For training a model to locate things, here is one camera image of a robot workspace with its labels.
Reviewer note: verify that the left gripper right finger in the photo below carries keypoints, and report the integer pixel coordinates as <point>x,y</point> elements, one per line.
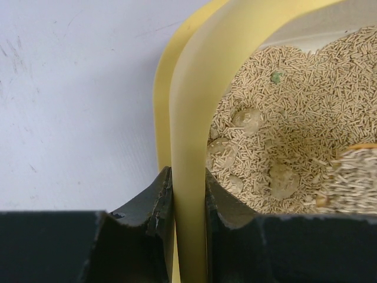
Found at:
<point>246,246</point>

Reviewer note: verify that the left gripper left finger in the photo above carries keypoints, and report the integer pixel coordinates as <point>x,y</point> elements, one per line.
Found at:
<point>130,244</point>

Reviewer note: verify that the yellow litter scoop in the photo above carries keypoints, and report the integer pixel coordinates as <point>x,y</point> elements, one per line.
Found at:
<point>349,183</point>

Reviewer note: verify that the yellow litter box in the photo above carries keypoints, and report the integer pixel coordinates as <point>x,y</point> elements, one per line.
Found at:
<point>194,73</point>

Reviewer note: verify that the litter clump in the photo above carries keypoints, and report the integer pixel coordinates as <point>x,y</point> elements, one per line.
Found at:
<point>284,181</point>
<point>249,120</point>
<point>236,184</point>
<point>221,154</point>

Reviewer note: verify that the cat litter sand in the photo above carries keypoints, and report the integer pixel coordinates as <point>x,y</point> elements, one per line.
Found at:
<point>314,105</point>

